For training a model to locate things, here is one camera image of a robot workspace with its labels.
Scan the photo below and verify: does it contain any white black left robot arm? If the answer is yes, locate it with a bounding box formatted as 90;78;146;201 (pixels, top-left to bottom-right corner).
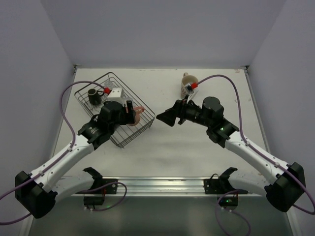
15;100;136;219

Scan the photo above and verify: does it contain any dark wire dish rack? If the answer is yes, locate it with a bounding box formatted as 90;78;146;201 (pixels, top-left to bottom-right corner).
74;72;156;148

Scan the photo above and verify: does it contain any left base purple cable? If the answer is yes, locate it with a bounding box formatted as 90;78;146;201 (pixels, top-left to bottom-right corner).
83;180;128;212

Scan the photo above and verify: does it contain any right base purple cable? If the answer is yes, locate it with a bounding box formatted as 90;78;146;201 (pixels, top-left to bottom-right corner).
215;188;252;236

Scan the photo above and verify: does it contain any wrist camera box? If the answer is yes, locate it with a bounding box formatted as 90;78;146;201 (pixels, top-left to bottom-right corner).
107;88;127;104
184;82;198;102

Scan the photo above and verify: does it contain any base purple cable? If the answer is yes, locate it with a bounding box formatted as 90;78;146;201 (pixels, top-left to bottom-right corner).
83;180;128;212
215;188;252;236

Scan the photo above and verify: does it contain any clear faceted plastic glass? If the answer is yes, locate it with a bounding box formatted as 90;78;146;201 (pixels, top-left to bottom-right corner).
103;80;117;90

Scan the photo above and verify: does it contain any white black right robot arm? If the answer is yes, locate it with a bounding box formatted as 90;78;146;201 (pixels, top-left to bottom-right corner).
157;96;306;212

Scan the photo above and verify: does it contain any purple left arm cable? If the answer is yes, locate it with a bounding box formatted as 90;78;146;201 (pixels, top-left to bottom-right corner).
0;81;110;226

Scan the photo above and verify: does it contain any black ceramic mug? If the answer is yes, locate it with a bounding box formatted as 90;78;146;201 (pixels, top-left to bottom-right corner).
88;88;104;106

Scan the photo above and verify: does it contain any large cream floral mug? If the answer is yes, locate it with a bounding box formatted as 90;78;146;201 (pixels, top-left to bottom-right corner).
180;72;198;99

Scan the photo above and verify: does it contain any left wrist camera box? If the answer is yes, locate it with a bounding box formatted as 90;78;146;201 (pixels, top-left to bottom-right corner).
107;88;127;104

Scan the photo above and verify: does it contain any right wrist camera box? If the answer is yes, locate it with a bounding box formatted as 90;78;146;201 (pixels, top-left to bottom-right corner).
184;82;198;102

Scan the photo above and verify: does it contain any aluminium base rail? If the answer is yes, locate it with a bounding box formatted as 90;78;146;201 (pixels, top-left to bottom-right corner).
71;176;269;197

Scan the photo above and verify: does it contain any pink ceramic mug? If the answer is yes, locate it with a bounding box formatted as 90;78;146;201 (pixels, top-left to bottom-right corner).
128;106;145;126

